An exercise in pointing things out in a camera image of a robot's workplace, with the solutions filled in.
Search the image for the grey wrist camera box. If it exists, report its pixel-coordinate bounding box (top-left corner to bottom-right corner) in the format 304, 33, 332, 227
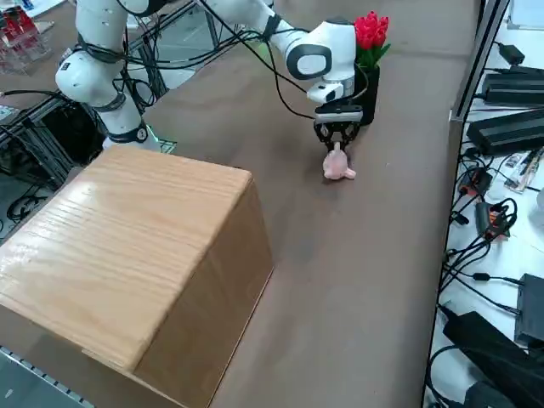
314, 104, 364, 124

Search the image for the black electronics box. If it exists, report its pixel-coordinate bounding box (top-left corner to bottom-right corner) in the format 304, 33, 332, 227
513, 273, 544, 346

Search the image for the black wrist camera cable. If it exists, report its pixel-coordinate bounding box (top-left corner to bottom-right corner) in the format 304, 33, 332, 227
114, 0, 319, 121

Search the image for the aluminium frame post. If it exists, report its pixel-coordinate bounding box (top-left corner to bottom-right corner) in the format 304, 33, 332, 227
450, 0, 512, 122

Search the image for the light wooden box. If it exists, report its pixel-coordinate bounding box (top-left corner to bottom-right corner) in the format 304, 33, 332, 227
0, 144, 275, 408

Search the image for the clear acrylic shelf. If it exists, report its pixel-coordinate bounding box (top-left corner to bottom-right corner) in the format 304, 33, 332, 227
0, 5, 54, 76

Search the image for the black cylindrical vase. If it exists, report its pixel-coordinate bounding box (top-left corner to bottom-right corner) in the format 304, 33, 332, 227
352, 65, 381, 127

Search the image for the red artificial tulip bouquet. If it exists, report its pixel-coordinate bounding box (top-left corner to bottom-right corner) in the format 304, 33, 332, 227
353, 11, 393, 70

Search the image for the pink plush doll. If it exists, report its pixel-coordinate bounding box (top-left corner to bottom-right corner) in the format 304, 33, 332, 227
322, 142, 357, 182

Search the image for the aluminium edge rail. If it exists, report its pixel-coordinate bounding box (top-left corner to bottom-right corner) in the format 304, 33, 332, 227
0, 345, 93, 408

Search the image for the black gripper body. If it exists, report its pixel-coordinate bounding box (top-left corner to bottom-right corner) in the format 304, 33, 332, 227
313, 98, 363, 129

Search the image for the orange and black plug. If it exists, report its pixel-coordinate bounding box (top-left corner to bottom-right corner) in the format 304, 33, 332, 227
474, 198, 518, 241
460, 167, 494, 197

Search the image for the long black power brick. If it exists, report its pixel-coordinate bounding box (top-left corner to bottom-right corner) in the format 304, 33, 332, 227
466, 108, 544, 156

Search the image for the wide black power brick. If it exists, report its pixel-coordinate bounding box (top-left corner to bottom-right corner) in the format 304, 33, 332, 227
483, 65, 544, 108

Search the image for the small black power adapter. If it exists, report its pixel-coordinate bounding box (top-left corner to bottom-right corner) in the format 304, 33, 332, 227
496, 42, 527, 65

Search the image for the large black power adapter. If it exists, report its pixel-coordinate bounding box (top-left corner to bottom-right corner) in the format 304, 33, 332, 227
441, 311, 544, 408

